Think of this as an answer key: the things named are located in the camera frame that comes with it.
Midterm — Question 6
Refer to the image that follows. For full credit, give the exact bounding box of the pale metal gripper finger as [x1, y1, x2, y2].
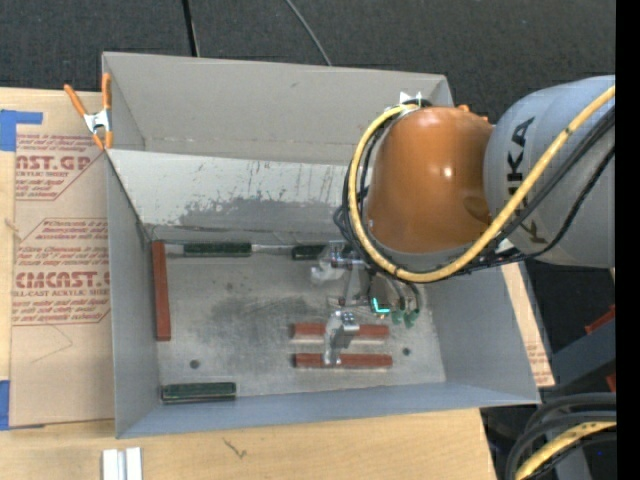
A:
[310, 241, 354, 285]
[323, 310, 362, 367]

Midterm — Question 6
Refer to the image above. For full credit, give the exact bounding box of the dark green flat block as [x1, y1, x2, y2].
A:
[182, 241, 253, 259]
[160, 381, 238, 404]
[291, 244, 329, 262]

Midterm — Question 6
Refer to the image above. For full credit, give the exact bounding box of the red-brown flat block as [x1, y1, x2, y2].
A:
[289, 321, 391, 341]
[291, 352, 394, 370]
[151, 240, 173, 342]

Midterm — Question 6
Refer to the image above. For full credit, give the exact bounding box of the grey metal bin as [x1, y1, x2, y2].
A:
[101, 51, 543, 440]

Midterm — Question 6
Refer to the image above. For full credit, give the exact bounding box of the brown cardboard board, red print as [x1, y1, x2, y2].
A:
[0, 86, 557, 432]

